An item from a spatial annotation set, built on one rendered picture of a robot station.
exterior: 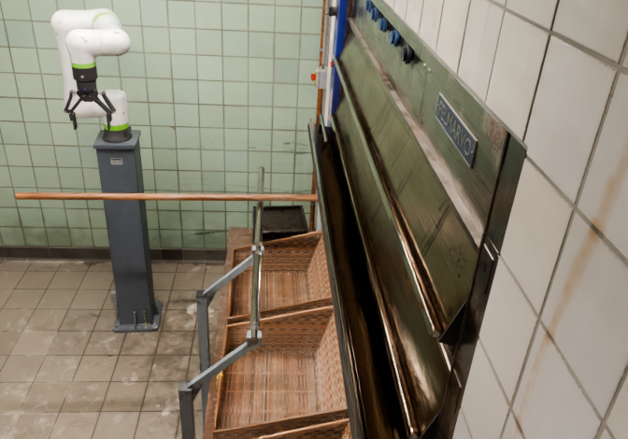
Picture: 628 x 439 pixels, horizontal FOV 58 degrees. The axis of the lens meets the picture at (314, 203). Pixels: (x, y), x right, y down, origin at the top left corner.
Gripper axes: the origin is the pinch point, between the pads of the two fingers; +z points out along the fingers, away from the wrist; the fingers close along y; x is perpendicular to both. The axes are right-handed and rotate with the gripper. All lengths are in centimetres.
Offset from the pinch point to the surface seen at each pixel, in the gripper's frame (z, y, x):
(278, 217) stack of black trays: 68, -84, -36
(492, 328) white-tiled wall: -42, -95, 174
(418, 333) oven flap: -12, -97, 143
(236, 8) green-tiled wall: -28, -62, -109
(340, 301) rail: -2, -85, 119
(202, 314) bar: 58, -46, 54
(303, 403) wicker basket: 84, -85, 78
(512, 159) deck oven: -66, -95, 166
